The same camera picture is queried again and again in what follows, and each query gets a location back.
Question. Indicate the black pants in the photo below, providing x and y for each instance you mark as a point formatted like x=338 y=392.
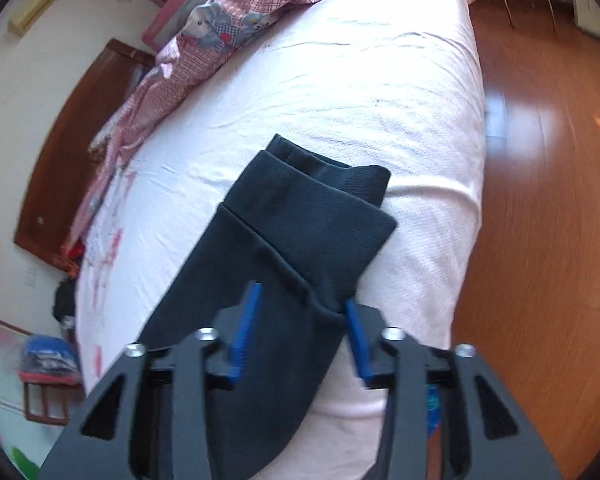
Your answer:
x=290 y=240

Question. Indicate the red pillow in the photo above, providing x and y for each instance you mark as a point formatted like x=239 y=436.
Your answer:
x=76 y=252

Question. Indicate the pink bed guard rail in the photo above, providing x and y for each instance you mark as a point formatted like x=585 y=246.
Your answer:
x=172 y=15

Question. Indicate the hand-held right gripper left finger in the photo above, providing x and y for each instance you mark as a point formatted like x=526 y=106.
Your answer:
x=247 y=330

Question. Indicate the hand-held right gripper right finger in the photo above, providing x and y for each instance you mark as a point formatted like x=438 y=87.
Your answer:
x=357 y=345

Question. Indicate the black clothing heap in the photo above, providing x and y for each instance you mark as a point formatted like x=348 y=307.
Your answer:
x=64 y=300

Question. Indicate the wooden chair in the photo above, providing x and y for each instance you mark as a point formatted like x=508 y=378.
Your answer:
x=32 y=402

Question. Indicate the pink patterned quilt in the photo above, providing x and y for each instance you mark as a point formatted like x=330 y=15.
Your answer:
x=205 y=45

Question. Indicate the white wall socket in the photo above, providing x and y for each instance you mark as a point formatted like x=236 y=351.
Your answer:
x=30 y=276

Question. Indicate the bed with white sheet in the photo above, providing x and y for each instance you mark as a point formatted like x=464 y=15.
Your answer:
x=355 y=85

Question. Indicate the wooden headboard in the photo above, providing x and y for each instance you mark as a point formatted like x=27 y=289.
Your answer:
x=65 y=160

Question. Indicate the plastic bag of clothes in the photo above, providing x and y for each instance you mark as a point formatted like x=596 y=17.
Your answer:
x=50 y=360

